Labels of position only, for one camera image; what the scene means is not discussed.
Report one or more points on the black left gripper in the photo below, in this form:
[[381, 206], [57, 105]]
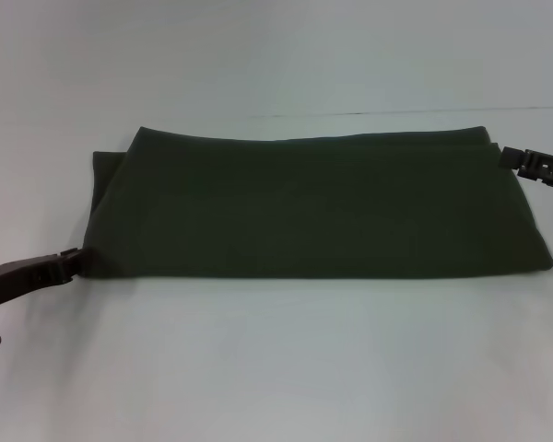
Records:
[[18, 278]]

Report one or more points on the dark green shirt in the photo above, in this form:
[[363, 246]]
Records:
[[304, 207]]

